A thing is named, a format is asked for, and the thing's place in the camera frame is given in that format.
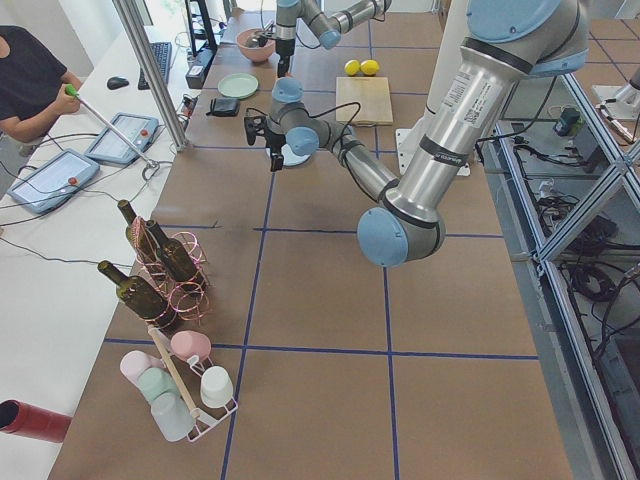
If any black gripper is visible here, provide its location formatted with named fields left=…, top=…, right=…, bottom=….
left=264, top=116, right=286, bottom=171
left=276, top=38, right=294, bottom=77

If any light blue plate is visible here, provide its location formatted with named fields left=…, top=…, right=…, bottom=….
left=281, top=144, right=310, bottom=168

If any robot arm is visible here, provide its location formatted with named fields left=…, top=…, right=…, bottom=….
left=275, top=0, right=392, bottom=78
left=245, top=1, right=591, bottom=267

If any light green plate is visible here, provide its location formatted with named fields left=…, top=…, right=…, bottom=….
left=217, top=73, right=259, bottom=99

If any pink bowl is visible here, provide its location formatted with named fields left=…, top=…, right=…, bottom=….
left=236, top=28, right=276, bottom=63

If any metal scoop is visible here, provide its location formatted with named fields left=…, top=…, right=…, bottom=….
left=244, top=20, right=274, bottom=48

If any lower yellow lemon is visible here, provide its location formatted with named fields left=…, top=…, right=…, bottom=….
left=344, top=59, right=361, bottom=77

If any yellow lemon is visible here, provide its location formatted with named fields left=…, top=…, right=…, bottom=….
left=344, top=59, right=361, bottom=77
left=360, top=59, right=380, bottom=76

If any folded grey cloth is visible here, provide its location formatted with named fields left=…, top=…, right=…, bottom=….
left=206, top=97, right=240, bottom=117

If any upper yellow lemon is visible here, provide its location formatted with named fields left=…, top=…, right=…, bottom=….
left=360, top=59, right=380, bottom=76

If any bamboo cutting board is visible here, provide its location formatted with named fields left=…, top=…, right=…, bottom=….
left=335, top=76, right=394, bottom=126

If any black keyboard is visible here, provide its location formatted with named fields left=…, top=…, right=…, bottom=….
left=137, top=41, right=172, bottom=90

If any far teach pendant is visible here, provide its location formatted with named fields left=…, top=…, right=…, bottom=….
left=82, top=112, right=161, bottom=168

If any teach pendant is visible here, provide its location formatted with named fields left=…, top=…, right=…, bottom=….
left=82, top=112, right=161, bottom=168
left=8, top=149, right=100, bottom=214

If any dark wine bottle upper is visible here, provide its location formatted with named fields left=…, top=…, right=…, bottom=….
left=146, top=219, right=203, bottom=284

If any dark wine bottle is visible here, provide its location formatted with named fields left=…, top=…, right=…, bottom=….
left=146, top=219, right=203, bottom=284
left=97, top=260, right=177, bottom=328
left=117, top=200, right=157, bottom=265

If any black computer mouse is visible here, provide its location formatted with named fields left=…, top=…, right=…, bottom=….
left=106, top=76, right=129, bottom=90

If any dark wine bottle lower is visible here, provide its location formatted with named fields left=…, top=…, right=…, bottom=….
left=97, top=260, right=177, bottom=328

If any pink cup on rack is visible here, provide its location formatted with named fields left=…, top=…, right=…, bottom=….
left=170, top=330, right=212, bottom=361

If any near teach pendant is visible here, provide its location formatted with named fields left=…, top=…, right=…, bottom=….
left=8, top=149, right=100, bottom=214

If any white cup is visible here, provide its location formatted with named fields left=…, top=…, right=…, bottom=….
left=200, top=366, right=234, bottom=408

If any pale pink cup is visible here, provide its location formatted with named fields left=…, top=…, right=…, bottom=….
left=119, top=350, right=165, bottom=387

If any person in black shirt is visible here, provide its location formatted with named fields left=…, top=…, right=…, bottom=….
left=1, top=25, right=82, bottom=143

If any pale green cup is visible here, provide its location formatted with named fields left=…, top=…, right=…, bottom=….
left=137, top=367, right=179, bottom=404

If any pale blue cup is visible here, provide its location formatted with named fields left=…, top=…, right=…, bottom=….
left=150, top=392, right=195, bottom=442

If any red cylinder bottle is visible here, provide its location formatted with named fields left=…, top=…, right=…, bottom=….
left=1, top=399, right=72, bottom=443

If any copper wire bottle rack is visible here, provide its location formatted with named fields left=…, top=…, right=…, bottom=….
left=126, top=216, right=211, bottom=326

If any aluminium frame post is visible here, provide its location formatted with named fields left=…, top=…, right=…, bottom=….
left=112, top=0, right=188, bottom=152

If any white wire cup rack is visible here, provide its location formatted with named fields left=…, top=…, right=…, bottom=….
left=148, top=328, right=238, bottom=442

